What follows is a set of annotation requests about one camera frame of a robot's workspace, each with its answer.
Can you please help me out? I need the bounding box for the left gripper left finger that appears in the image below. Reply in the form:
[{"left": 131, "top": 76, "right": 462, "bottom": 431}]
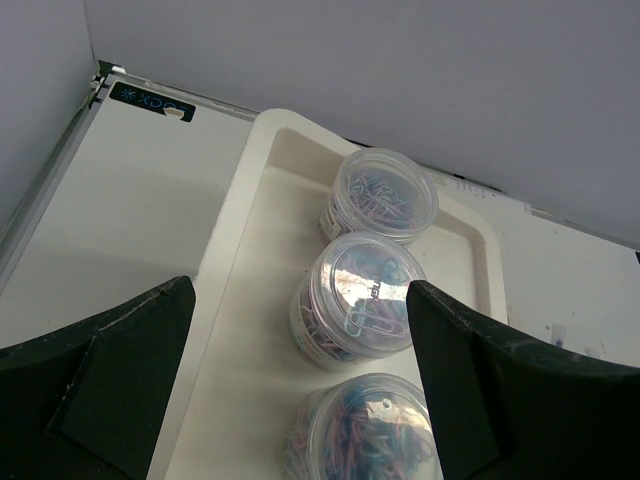
[{"left": 1, "top": 276, "right": 194, "bottom": 479}]

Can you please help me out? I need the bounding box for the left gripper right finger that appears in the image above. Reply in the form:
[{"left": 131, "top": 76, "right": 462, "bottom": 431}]
[{"left": 406, "top": 280, "right": 639, "bottom": 479}]

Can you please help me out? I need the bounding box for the clear jar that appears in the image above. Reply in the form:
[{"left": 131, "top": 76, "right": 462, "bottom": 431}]
[
  {"left": 283, "top": 373, "right": 443, "bottom": 479},
  {"left": 319, "top": 148, "right": 439, "bottom": 245},
  {"left": 290, "top": 232, "right": 425, "bottom": 371}
]

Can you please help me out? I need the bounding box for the purple pen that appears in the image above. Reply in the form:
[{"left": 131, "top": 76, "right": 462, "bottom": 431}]
[{"left": 550, "top": 323, "right": 567, "bottom": 348}]

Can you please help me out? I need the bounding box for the white three-drawer storage box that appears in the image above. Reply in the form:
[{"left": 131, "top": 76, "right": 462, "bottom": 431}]
[{"left": 149, "top": 107, "right": 511, "bottom": 480}]

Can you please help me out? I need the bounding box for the black table logo sticker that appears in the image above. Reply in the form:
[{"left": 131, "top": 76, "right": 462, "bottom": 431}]
[{"left": 109, "top": 82, "right": 196, "bottom": 123}]

